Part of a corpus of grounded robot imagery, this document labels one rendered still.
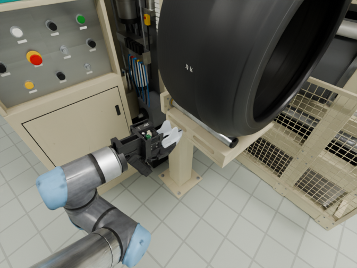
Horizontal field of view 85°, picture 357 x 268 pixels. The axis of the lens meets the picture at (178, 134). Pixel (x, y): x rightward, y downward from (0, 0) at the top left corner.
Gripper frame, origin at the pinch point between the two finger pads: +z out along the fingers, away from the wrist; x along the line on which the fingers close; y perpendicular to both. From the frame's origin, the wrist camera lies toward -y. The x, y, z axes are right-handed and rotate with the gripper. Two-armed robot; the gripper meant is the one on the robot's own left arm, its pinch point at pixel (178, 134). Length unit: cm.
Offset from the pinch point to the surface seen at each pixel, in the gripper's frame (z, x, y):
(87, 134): -11, 63, -41
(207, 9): 2.9, -1.0, 31.9
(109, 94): 6, 63, -20
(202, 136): 17.3, 3.6, -13.0
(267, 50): 9.1, -12.8, 26.7
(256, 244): 49, -36, -96
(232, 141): 19.2, -8.2, -7.4
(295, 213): 88, -43, -91
